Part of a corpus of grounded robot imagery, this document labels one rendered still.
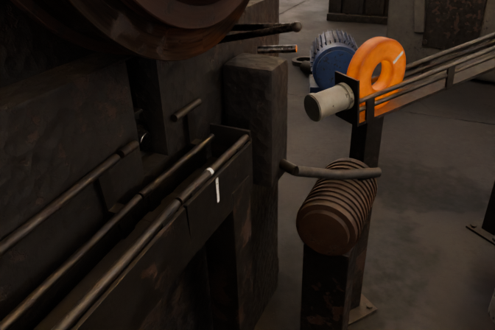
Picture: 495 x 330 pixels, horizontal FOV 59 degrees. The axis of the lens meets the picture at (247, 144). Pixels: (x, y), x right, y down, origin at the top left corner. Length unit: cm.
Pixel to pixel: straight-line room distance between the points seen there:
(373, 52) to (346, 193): 30
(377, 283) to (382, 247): 17
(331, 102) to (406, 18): 240
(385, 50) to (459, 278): 84
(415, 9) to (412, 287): 213
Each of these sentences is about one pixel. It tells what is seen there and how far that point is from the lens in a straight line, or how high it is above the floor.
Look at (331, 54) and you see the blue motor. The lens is 261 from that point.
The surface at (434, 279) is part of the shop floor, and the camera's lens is 155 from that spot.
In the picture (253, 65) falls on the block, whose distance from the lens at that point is 76.
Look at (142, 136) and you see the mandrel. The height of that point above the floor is 75.
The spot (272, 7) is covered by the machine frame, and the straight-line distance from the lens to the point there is 98.
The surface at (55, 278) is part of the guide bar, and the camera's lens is 53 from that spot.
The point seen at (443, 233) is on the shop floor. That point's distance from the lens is 174.
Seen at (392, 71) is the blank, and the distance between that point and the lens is 103.
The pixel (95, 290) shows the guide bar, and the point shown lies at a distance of 49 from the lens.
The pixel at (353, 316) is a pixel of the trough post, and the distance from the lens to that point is 137.
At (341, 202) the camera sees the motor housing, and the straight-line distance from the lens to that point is 88.
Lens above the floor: 103
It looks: 28 degrees down
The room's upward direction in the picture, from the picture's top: 2 degrees counter-clockwise
